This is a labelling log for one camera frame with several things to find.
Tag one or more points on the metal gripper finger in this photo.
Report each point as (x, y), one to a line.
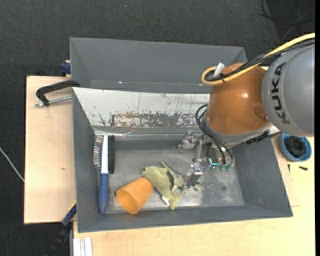
(193, 176)
(188, 142)

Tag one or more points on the yellow-green plush toy animal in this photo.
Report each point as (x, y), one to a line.
(160, 178)

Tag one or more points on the orange plastic cup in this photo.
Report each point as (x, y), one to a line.
(135, 195)

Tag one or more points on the blue round container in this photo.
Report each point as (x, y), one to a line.
(287, 150)

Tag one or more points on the grey metal bin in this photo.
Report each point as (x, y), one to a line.
(155, 65)

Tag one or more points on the small black screw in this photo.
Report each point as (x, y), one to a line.
(303, 168)

